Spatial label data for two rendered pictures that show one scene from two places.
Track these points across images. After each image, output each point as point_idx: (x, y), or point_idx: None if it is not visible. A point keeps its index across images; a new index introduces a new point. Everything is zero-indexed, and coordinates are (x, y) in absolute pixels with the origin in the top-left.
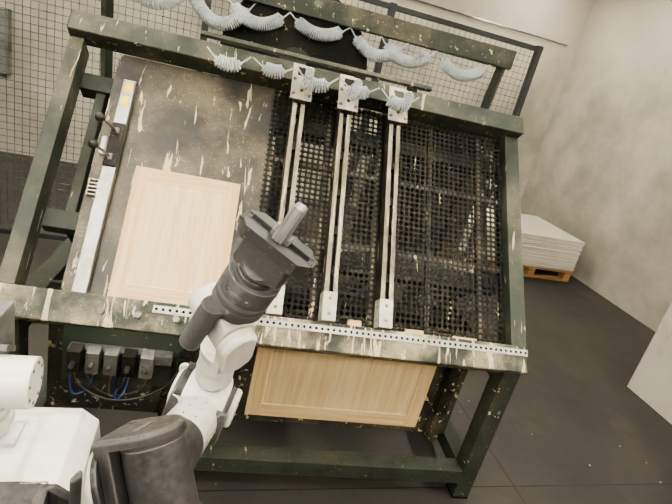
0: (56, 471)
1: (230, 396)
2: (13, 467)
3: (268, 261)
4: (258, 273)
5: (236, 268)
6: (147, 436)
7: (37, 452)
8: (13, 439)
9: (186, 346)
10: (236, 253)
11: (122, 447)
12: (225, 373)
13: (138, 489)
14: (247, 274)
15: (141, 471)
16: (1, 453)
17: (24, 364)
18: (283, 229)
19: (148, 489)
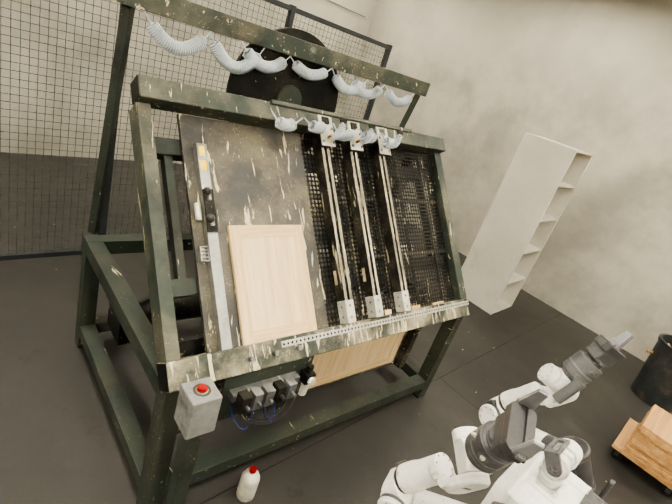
0: (584, 483)
1: None
2: (576, 490)
3: (612, 358)
4: (604, 363)
5: (591, 362)
6: (589, 452)
7: (569, 479)
8: None
9: (561, 403)
10: (598, 357)
11: (581, 461)
12: None
13: (585, 475)
14: (601, 365)
15: (587, 468)
16: (565, 486)
17: (576, 445)
18: (623, 344)
19: (589, 473)
